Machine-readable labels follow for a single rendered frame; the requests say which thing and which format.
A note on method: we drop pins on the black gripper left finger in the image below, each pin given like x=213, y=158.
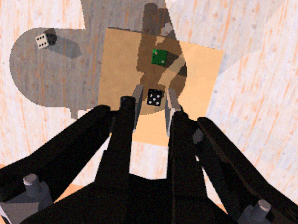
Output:
x=38, y=180

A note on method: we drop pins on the green die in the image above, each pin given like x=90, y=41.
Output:
x=159, y=57

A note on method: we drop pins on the peach square mat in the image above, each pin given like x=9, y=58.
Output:
x=191, y=70

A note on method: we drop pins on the black die with white pips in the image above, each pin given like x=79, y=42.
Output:
x=154, y=97

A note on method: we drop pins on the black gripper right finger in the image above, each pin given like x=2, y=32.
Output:
x=245, y=194

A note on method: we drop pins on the small white die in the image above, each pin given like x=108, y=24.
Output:
x=45, y=41

